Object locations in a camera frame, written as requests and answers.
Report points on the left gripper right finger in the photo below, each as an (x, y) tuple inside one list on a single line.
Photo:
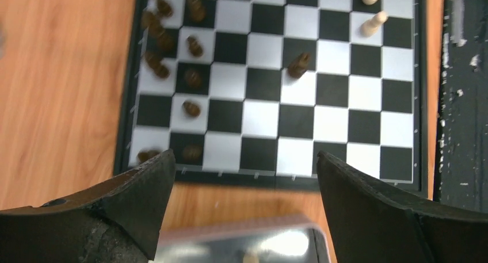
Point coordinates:
[(372, 221)]

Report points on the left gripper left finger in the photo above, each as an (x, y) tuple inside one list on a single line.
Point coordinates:
[(118, 220)]

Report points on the black white chessboard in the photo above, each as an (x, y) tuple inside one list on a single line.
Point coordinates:
[(248, 92)]

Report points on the dark chess rook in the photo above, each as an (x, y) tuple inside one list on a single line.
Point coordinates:
[(145, 155)]

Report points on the pink metal tin box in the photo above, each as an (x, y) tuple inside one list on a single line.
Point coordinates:
[(287, 238)]

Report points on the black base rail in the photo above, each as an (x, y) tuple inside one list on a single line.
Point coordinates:
[(460, 178)]

